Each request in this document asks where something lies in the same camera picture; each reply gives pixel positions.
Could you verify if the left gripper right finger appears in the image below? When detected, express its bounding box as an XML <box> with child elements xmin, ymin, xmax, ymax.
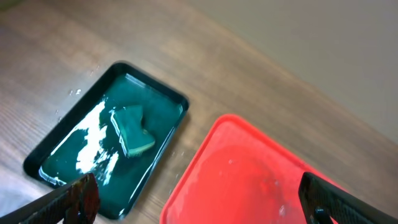
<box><xmin>298</xmin><ymin>172</ymin><xmax>397</xmax><ymax>224</ymax></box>

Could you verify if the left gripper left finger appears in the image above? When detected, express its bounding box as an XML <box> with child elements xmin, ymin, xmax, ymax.
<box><xmin>1</xmin><ymin>173</ymin><xmax>100</xmax><ymax>224</ymax></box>

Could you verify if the green yellow sponge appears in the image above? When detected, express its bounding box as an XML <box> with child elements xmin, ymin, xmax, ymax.
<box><xmin>111</xmin><ymin>105</ymin><xmax>155</xmax><ymax>157</ymax></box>

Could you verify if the red plastic tray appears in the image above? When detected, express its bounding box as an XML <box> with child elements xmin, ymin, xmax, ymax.
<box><xmin>159</xmin><ymin>113</ymin><xmax>352</xmax><ymax>224</ymax></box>

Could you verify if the black water tray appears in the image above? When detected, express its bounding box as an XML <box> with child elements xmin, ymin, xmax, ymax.
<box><xmin>23</xmin><ymin>61</ymin><xmax>189</xmax><ymax>220</ymax></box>

